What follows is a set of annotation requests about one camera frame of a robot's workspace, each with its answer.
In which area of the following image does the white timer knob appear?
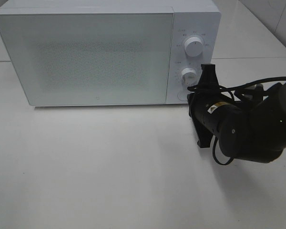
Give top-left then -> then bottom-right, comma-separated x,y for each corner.
181,67 -> 198,86

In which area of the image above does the white microwave door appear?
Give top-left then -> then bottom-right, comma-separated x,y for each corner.
0,13 -> 173,106

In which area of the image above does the upper white power knob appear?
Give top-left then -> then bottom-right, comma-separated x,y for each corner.
184,35 -> 204,57

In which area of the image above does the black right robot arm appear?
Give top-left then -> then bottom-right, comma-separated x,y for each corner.
187,64 -> 286,163

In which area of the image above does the white microwave oven body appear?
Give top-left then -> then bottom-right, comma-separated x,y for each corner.
0,0 -> 221,106

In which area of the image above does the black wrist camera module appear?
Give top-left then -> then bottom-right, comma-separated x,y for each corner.
243,83 -> 264,100

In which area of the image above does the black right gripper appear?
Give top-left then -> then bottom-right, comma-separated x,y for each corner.
188,63 -> 221,148

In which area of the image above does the round white door button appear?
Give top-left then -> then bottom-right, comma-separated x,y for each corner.
177,90 -> 191,103

